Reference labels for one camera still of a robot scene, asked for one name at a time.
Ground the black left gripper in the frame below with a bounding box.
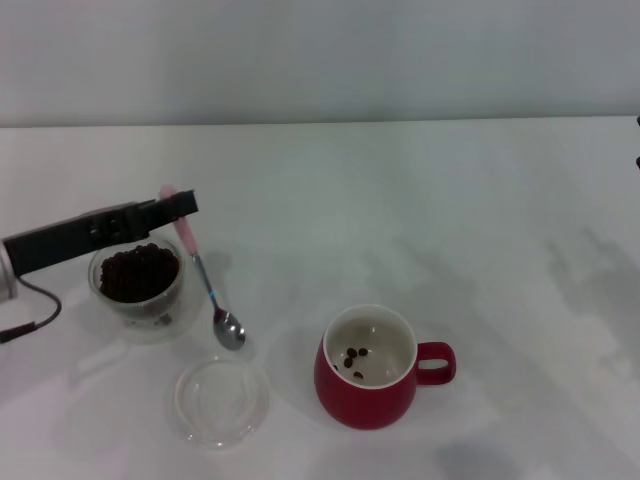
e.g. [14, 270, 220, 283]
[2, 188, 199, 279]

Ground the pile of coffee beans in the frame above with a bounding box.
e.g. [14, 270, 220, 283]
[99, 243, 181, 304]

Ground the clear glass cup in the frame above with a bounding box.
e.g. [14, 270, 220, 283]
[88, 234, 206, 345]

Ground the pink handled metal spoon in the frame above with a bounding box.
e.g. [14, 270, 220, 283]
[158, 184, 247, 352]

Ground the clear glass lid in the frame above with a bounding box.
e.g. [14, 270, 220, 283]
[173, 355, 271, 449]

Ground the red mug white inside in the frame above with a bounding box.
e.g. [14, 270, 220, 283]
[313, 303, 458, 431]

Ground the black cable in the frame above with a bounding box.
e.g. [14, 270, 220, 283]
[0, 277, 64, 346]

